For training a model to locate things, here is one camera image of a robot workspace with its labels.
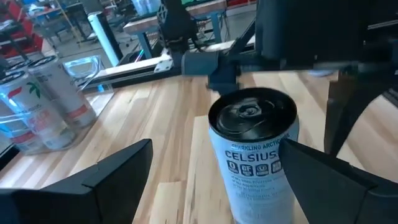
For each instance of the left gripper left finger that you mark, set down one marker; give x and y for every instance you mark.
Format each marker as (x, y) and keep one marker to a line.
(93, 199)

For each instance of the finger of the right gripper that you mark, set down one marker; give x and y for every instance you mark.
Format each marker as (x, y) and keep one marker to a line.
(224, 82)
(345, 109)

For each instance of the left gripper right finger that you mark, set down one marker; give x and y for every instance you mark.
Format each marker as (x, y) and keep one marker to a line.
(335, 199)

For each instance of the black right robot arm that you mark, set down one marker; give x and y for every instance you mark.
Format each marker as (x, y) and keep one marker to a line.
(178, 34)

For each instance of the computer case with lights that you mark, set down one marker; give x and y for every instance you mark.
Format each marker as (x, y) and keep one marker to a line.
(138, 56)

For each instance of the wooden table with blue legs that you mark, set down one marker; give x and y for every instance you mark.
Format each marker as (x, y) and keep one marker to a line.
(149, 23)

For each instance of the white standing panel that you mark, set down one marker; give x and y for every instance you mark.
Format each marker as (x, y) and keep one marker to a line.
(102, 37)

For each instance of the clear plastic bin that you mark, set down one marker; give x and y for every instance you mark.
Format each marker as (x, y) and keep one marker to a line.
(84, 67)

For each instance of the red shelf rack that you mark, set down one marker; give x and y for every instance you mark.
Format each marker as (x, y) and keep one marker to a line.
(31, 40)

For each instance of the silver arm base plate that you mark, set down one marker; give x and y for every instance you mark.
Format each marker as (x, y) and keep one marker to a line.
(163, 63)

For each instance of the black aluminium table frame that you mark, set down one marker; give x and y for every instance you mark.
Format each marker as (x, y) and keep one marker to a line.
(130, 81)

